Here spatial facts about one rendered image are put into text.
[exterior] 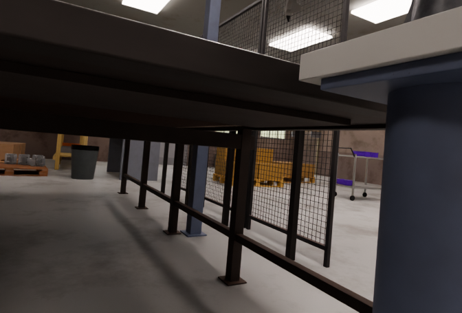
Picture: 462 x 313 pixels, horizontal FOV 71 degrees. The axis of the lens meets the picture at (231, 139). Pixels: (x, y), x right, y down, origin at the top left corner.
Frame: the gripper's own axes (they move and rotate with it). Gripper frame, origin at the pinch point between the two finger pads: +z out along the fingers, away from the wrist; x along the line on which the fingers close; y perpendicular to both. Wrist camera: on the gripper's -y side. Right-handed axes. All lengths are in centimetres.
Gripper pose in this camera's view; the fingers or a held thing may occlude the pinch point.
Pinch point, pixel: (295, 11)
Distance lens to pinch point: 120.1
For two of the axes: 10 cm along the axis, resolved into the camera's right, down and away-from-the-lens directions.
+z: 0.5, 9.9, -1.5
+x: -2.4, 1.6, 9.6
